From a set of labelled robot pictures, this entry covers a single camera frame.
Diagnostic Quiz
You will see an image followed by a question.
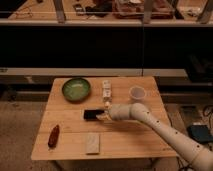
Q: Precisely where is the pale wooden block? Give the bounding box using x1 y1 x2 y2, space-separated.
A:
86 133 100 154

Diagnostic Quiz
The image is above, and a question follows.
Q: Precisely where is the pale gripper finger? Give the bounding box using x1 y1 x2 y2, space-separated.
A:
105 102 111 109
96 115 109 121

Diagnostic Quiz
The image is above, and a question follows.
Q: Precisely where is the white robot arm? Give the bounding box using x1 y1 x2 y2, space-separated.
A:
97 103 213 171

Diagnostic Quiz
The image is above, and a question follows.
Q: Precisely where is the green ceramic bowl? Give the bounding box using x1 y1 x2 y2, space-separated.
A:
62 78 91 102

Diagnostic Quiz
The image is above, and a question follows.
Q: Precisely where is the black rectangular eraser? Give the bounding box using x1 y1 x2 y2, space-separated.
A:
83 109 104 121

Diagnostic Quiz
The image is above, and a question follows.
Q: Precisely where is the long wooden shelf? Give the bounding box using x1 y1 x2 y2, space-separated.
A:
0 67 187 84

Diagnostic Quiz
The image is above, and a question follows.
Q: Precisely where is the wooden folding table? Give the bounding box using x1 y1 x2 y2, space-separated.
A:
31 77 177 160

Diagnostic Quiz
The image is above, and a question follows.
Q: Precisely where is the blue device on floor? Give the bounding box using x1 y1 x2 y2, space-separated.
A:
187 125 213 144

